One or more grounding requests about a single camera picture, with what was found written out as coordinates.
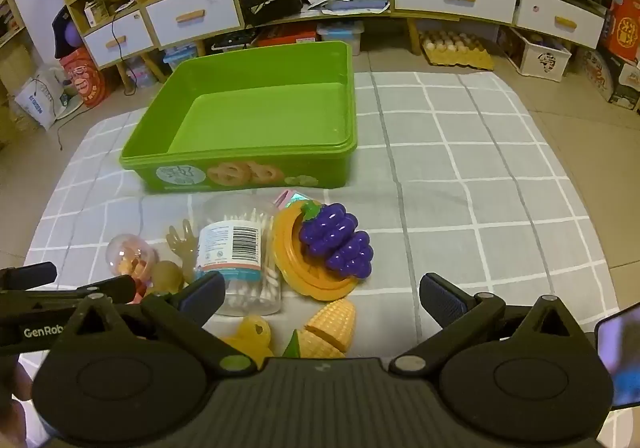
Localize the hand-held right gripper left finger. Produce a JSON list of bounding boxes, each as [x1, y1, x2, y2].
[[60, 272, 258, 377]]

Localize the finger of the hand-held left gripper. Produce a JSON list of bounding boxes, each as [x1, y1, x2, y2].
[[0, 262, 57, 291], [0, 275, 137, 313]]

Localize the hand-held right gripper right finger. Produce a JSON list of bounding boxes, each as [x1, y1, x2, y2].
[[390, 272, 585, 376]]

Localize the clear capsule ball toy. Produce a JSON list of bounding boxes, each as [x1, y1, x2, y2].
[[106, 234, 160, 296]]

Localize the yellow plastic toy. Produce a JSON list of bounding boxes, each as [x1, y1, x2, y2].
[[220, 315, 275, 362]]

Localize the clear cotton swab jar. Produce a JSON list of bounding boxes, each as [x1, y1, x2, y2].
[[192, 195, 284, 317]]

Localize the yellow toy corn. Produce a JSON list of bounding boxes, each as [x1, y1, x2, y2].
[[282, 299, 357, 359]]

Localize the purple toy grapes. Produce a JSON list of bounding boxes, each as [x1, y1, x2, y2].
[[298, 202, 375, 279]]

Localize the small pink box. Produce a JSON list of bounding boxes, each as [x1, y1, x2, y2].
[[272, 189, 311, 209]]

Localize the green plastic box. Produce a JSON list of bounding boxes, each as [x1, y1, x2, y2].
[[119, 40, 359, 192]]

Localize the person's left hand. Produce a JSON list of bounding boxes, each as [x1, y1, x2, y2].
[[0, 360, 33, 446]]

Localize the grey checked blanket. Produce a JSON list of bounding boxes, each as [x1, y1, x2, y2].
[[25, 70, 621, 364]]

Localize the white paper bag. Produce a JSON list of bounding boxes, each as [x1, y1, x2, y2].
[[15, 65, 81, 131]]

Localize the smartphone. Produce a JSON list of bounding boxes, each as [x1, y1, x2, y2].
[[594, 303, 640, 411]]

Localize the orange printed bag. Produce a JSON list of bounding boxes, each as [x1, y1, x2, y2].
[[60, 45, 114, 109]]

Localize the pink filled storage box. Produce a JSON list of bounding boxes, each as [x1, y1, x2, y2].
[[122, 55, 166, 89]]

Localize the blue lid storage box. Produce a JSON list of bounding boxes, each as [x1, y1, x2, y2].
[[162, 45, 206, 74]]

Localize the black cap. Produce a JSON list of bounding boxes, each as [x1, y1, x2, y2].
[[52, 8, 87, 59]]

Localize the yellow egg tray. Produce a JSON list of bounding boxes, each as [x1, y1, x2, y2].
[[420, 30, 494, 71]]

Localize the black flat device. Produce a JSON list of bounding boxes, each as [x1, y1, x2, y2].
[[212, 30, 261, 51]]

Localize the wooden bookshelf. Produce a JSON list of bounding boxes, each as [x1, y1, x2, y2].
[[0, 0, 27, 49]]

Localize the white cutout basket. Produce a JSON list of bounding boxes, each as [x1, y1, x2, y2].
[[507, 28, 574, 76]]

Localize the round printed tin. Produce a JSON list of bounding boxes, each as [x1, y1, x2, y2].
[[580, 48, 617, 101]]

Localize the red flat box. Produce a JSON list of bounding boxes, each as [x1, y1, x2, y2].
[[260, 25, 321, 49]]

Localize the printed cardboard box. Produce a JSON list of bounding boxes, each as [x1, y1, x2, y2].
[[607, 62, 640, 111]]

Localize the clear storage box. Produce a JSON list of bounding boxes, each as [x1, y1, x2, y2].
[[317, 20, 366, 51]]

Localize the black bag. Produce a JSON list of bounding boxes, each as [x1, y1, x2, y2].
[[237, 0, 307, 26]]

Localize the red gift box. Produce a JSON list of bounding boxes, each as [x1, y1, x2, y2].
[[600, 0, 640, 64]]

